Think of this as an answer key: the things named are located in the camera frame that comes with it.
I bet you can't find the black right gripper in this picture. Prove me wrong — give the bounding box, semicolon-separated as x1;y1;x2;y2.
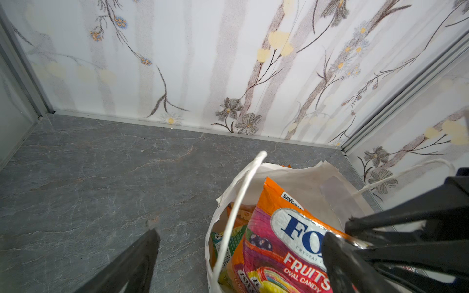
345;168;469;293

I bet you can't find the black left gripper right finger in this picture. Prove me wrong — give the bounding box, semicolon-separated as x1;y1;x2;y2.
321;232;398;293

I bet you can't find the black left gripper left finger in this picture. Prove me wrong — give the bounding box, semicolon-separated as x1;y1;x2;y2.
76;229;161;293

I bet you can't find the pink yellow Fox's candy bag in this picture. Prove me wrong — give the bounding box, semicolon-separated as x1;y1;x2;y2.
227;178;366;293

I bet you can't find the white cartoon paper bag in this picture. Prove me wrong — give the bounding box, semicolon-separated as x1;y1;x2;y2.
204;149;457;293

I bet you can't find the orange corn snack bag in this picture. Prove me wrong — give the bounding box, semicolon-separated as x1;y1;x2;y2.
233;204;256;228

